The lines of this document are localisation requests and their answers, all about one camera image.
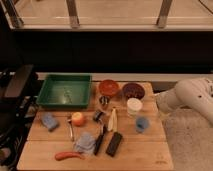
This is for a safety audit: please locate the pale yellow banana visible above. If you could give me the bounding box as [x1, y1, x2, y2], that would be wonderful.
[108, 108, 118, 132]

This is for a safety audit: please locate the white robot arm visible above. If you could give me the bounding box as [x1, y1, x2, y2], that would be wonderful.
[155, 77, 213, 125]

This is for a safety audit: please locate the small metal cup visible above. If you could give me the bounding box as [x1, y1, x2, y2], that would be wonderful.
[99, 96, 110, 106]

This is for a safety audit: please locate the white paper cup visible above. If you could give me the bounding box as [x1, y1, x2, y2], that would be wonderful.
[127, 98, 143, 116]

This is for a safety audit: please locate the blue plastic cup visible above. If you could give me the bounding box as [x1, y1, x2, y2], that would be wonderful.
[135, 117, 149, 133]

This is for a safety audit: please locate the orange bowl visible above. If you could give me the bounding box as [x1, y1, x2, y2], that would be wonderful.
[98, 79, 119, 97]

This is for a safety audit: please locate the dark red bowl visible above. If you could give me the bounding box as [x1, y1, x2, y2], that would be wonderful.
[122, 82, 145, 100]

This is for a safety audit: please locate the green plastic tray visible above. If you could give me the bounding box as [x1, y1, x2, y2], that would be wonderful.
[37, 74, 92, 109]

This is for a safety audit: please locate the wooden cutting board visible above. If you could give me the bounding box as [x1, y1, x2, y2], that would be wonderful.
[17, 82, 174, 171]

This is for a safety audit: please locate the black rectangular block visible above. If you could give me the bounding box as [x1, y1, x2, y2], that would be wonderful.
[106, 132, 123, 157]

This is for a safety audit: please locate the metal spoon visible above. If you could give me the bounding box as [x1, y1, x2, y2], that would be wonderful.
[67, 116, 75, 142]

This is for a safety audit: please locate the crumpled blue cloth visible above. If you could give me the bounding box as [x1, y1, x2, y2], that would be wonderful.
[73, 132, 96, 154]

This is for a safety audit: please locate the blue sponge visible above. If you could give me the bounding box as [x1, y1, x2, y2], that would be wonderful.
[41, 113, 59, 131]

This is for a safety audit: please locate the red sausage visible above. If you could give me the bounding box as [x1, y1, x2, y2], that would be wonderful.
[55, 152, 84, 161]

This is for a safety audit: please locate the black equipment stand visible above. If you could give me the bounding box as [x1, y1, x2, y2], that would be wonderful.
[0, 65, 38, 171]

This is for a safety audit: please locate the black handled brush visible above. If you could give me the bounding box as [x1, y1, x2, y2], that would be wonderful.
[93, 110, 107, 155]

